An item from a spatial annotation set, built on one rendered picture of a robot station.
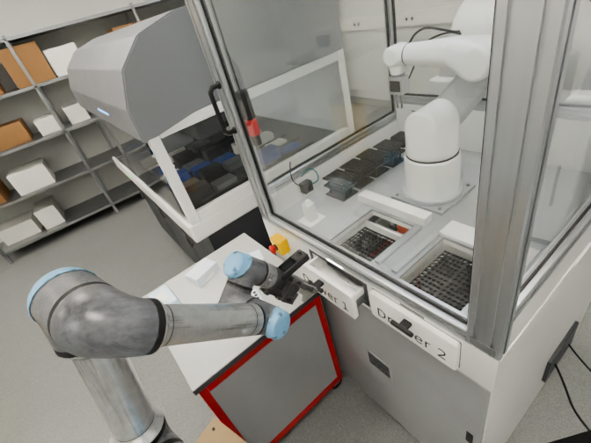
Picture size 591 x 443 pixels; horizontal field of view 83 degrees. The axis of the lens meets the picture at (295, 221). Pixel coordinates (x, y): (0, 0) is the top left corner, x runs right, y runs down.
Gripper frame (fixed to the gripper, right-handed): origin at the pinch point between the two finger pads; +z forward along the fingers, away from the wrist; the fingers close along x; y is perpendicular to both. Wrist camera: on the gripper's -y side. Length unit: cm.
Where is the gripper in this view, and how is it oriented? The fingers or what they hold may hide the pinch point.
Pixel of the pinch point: (312, 286)
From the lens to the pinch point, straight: 116.3
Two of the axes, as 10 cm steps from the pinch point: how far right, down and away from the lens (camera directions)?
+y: -4.9, 8.7, -0.1
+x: 6.1, 3.3, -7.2
